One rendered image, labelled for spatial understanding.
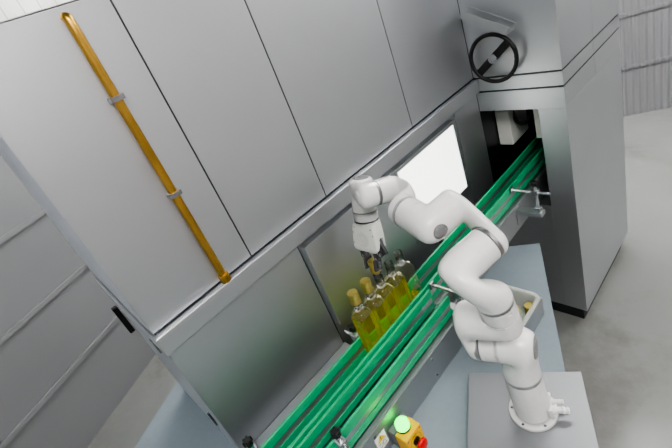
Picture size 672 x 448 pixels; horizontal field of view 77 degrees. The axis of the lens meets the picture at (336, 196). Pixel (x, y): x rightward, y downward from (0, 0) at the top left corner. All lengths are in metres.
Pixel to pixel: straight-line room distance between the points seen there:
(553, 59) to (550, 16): 0.16
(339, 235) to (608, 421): 1.49
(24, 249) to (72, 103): 2.20
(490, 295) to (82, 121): 0.94
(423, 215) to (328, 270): 0.52
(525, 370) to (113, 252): 1.02
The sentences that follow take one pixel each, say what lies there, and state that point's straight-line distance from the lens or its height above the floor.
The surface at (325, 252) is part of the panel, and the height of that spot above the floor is 1.25.
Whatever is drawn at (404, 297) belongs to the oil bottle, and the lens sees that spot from 1.49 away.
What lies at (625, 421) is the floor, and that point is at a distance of 2.37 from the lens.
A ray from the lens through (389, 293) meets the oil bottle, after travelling 1.42.
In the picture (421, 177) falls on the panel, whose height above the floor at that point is 1.21.
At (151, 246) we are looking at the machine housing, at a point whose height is 1.60.
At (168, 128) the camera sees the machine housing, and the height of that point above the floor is 1.82.
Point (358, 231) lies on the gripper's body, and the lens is 1.31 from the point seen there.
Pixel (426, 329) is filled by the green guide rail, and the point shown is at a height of 0.95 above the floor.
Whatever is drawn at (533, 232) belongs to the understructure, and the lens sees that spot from 2.37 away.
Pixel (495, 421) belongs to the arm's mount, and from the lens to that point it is 1.42.
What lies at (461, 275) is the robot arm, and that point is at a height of 1.37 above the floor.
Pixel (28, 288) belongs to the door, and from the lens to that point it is 3.19.
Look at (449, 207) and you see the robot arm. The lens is 0.98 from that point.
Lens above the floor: 1.99
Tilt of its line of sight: 26 degrees down
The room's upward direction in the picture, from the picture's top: 22 degrees counter-clockwise
